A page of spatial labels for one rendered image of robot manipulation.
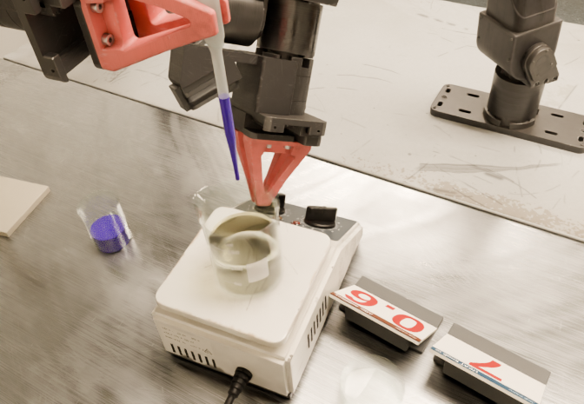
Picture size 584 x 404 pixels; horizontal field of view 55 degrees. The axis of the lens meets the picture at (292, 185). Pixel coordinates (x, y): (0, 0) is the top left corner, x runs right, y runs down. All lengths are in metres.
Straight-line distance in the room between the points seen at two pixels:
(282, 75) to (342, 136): 0.25
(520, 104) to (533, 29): 0.11
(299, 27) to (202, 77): 0.10
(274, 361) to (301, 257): 0.09
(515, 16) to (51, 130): 0.62
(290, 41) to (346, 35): 0.45
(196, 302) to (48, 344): 0.19
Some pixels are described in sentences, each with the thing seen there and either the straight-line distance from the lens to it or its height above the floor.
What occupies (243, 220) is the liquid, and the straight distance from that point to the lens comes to 0.47.
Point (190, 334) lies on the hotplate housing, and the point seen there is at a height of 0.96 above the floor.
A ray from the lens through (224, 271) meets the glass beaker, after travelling 0.45.
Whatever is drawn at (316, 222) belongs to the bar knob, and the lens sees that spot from 0.56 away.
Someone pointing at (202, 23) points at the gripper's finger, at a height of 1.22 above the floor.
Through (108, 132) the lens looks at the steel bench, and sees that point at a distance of 0.83.
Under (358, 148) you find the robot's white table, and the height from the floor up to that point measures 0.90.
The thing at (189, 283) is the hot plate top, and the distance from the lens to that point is 0.49.
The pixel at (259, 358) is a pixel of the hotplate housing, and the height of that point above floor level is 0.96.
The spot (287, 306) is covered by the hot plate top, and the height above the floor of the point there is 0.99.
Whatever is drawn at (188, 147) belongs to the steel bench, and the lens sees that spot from 0.76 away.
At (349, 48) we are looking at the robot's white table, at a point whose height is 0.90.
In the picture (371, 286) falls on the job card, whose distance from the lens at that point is 0.58.
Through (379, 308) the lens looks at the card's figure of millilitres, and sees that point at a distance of 0.54.
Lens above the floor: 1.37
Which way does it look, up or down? 43 degrees down
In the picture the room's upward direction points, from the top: 5 degrees counter-clockwise
